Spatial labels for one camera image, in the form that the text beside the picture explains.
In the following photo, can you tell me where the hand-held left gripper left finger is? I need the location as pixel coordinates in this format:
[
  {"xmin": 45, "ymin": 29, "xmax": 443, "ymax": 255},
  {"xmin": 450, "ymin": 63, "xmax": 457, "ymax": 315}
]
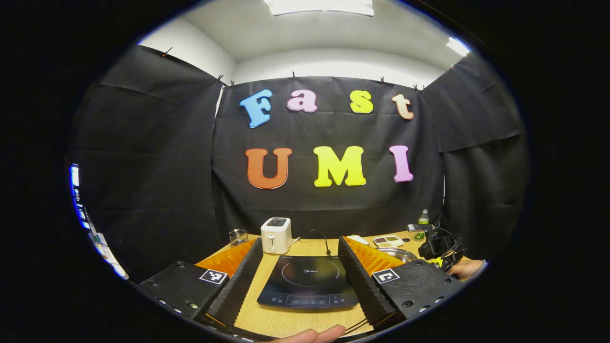
[{"xmin": 136, "ymin": 238, "xmax": 264, "ymax": 328}]

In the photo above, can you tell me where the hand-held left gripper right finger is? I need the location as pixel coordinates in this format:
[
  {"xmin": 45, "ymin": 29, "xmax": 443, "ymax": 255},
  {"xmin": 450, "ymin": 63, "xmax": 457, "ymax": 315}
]
[{"xmin": 337, "ymin": 235, "xmax": 465, "ymax": 329}]

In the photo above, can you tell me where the steel pot with beans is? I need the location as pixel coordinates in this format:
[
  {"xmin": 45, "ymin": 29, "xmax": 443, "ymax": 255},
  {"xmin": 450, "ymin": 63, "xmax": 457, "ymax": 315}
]
[{"xmin": 377, "ymin": 247, "xmax": 419, "ymax": 264}]

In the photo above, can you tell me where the black induction cooktop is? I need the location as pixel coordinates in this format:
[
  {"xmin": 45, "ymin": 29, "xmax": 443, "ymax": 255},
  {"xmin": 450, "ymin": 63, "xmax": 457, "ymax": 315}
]
[{"xmin": 256, "ymin": 255, "xmax": 359, "ymax": 310}]

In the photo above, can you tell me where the green drink bottle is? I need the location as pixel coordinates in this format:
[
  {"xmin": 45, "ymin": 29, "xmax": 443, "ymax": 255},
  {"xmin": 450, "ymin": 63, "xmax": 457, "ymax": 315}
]
[{"xmin": 414, "ymin": 209, "xmax": 430, "ymax": 241}]

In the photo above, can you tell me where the white divided dish with beans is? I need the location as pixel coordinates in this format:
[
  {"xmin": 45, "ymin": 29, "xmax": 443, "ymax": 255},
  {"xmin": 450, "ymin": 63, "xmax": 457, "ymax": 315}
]
[{"xmin": 373, "ymin": 235, "xmax": 405, "ymax": 249}]

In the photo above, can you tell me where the white toaster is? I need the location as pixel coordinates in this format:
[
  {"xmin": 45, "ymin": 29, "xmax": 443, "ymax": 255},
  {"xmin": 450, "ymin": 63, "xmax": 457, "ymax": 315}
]
[{"xmin": 260, "ymin": 217, "xmax": 293, "ymax": 255}]

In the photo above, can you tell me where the black backdrop cloth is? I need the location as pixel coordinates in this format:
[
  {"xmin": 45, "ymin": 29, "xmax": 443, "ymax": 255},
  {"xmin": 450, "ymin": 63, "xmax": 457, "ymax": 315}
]
[{"xmin": 67, "ymin": 45, "xmax": 529, "ymax": 284}]

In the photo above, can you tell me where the small ceiling light panel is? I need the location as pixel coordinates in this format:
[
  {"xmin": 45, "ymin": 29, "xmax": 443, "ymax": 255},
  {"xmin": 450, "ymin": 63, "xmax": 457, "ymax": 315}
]
[{"xmin": 446, "ymin": 37, "xmax": 470, "ymax": 57}]

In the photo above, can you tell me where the computer monitor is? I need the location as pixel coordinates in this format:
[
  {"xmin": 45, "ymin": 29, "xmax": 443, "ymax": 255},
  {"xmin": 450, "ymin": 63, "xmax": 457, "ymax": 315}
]
[{"xmin": 69, "ymin": 162, "xmax": 92, "ymax": 232}]

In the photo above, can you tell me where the large ceiling light panel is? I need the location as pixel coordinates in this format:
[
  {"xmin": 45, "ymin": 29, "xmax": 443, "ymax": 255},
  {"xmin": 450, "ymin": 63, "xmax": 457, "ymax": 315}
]
[{"xmin": 263, "ymin": 0, "xmax": 375, "ymax": 17}]

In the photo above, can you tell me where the black power cable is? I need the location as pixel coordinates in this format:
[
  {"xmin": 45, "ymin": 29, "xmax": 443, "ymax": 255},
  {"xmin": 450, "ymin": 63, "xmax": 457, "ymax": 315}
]
[{"xmin": 290, "ymin": 229, "xmax": 333, "ymax": 258}]

